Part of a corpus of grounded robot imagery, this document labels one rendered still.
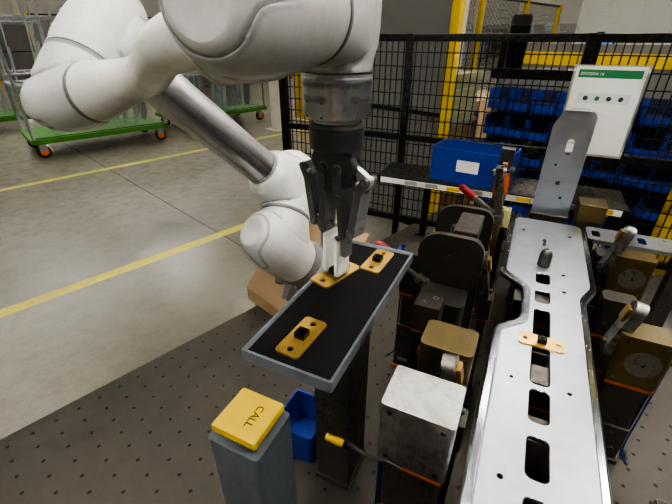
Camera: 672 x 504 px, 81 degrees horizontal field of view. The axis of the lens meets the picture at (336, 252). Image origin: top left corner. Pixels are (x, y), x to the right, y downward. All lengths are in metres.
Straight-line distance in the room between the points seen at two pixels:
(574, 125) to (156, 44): 1.26
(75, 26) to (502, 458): 1.00
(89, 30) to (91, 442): 0.89
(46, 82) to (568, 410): 1.02
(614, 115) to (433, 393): 1.38
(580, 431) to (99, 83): 0.93
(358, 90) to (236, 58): 0.21
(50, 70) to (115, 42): 0.13
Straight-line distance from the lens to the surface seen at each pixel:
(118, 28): 0.94
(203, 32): 0.33
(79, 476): 1.13
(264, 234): 1.08
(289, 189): 1.16
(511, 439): 0.71
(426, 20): 3.07
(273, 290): 1.35
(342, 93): 0.50
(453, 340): 0.72
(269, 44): 0.34
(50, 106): 0.85
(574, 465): 0.73
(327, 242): 0.61
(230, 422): 0.49
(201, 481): 1.02
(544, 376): 0.85
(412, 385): 0.59
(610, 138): 1.78
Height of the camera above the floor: 1.54
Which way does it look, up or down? 29 degrees down
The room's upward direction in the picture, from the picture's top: straight up
